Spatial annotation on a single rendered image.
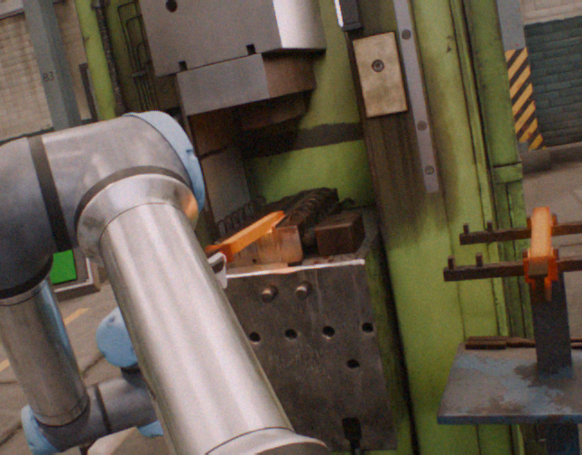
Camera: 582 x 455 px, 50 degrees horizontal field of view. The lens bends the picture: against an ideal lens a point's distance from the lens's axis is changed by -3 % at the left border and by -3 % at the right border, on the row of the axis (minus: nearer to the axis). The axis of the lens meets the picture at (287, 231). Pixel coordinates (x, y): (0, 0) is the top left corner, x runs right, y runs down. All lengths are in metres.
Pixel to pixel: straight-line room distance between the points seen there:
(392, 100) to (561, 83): 5.92
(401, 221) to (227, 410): 1.11
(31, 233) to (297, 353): 0.92
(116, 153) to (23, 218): 0.10
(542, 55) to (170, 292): 6.89
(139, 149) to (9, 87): 8.43
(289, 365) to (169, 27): 0.78
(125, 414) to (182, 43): 0.83
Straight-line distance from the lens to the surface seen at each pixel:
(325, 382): 1.46
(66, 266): 1.50
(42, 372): 0.80
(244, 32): 1.39
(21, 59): 8.90
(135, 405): 0.93
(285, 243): 1.43
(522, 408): 1.17
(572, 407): 1.17
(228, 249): 1.18
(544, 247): 1.08
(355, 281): 1.35
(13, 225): 0.62
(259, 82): 1.38
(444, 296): 1.55
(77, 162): 0.62
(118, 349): 0.89
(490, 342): 1.39
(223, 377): 0.45
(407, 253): 1.53
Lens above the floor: 1.28
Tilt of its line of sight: 12 degrees down
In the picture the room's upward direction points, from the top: 12 degrees counter-clockwise
